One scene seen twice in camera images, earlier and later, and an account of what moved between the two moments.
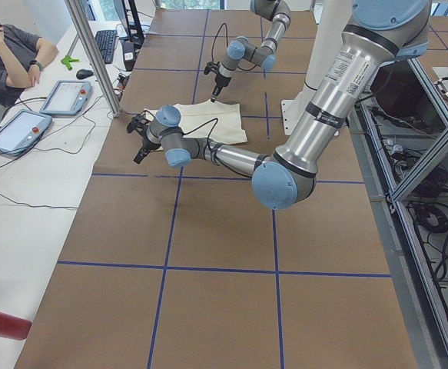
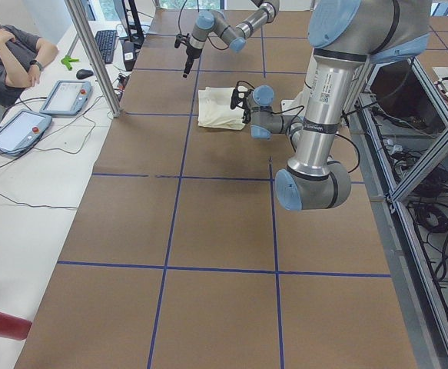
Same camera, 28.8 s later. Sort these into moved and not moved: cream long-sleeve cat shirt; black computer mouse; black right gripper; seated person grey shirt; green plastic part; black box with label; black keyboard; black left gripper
Moved: black right gripper; black left gripper; cream long-sleeve cat shirt
Not moved: seated person grey shirt; green plastic part; black keyboard; black computer mouse; black box with label
